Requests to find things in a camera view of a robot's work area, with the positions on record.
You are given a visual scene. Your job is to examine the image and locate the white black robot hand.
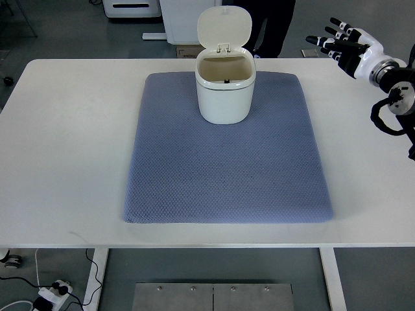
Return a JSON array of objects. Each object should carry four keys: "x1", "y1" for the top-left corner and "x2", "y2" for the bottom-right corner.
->
[{"x1": 306, "y1": 17, "x2": 391, "y2": 79}]

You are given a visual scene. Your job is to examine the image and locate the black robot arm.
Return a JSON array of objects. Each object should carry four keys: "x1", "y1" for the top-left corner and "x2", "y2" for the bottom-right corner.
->
[{"x1": 370, "y1": 49, "x2": 414, "y2": 143}]

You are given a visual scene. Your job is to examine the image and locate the white trash bin open lid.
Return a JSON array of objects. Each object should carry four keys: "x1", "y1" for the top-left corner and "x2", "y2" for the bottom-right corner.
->
[{"x1": 195, "y1": 6, "x2": 256, "y2": 124}]

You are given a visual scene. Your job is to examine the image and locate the grey floor socket plate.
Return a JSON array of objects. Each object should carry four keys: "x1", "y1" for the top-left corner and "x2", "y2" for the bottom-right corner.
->
[{"x1": 300, "y1": 49, "x2": 319, "y2": 58}]

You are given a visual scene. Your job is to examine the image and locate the cardboard box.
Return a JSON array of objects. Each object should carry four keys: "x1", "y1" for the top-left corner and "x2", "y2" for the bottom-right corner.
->
[{"x1": 176, "y1": 45, "x2": 204, "y2": 59}]

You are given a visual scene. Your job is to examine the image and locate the white cabinet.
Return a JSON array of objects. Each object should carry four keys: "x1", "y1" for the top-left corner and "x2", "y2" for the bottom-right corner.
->
[{"x1": 142, "y1": 0, "x2": 222, "y2": 45}]

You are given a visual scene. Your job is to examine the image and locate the blue textured mat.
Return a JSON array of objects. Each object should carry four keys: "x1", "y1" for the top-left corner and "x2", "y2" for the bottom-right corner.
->
[{"x1": 123, "y1": 72, "x2": 333, "y2": 224}]

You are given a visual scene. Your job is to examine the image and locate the right white table leg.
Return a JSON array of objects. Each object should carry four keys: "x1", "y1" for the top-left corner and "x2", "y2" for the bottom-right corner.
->
[{"x1": 319, "y1": 247, "x2": 347, "y2": 311}]

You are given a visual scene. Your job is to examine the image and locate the white table leg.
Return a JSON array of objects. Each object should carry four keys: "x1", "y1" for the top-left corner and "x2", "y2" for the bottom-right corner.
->
[
  {"x1": 319, "y1": 247, "x2": 347, "y2": 311},
  {"x1": 82, "y1": 248, "x2": 109, "y2": 311}
]

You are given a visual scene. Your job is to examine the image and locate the white appliance with slot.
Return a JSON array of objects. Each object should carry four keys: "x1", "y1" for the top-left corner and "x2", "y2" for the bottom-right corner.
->
[{"x1": 102, "y1": 0, "x2": 161, "y2": 18}]

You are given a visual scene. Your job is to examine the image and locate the metal floor plate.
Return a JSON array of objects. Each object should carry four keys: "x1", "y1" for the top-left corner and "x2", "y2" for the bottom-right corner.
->
[{"x1": 132, "y1": 282, "x2": 294, "y2": 310}]

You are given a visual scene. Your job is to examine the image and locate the left white table leg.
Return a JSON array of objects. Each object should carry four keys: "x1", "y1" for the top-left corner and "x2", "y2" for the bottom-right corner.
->
[{"x1": 82, "y1": 248, "x2": 109, "y2": 311}]

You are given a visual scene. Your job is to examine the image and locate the black caster wheel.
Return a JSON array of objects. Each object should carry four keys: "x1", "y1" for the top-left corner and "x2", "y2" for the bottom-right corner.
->
[{"x1": 2, "y1": 76, "x2": 14, "y2": 86}]

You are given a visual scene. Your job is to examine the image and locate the white power strip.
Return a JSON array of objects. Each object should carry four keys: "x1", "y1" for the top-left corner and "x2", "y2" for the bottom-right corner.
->
[{"x1": 33, "y1": 280, "x2": 73, "y2": 311}]

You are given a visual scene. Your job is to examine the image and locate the black power cable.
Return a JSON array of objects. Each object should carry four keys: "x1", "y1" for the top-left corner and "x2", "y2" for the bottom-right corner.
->
[{"x1": 0, "y1": 248, "x2": 104, "y2": 311}]

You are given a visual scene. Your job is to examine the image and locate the white cable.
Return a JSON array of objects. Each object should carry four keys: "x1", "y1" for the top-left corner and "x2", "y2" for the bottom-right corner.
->
[{"x1": 0, "y1": 248, "x2": 42, "y2": 311}]

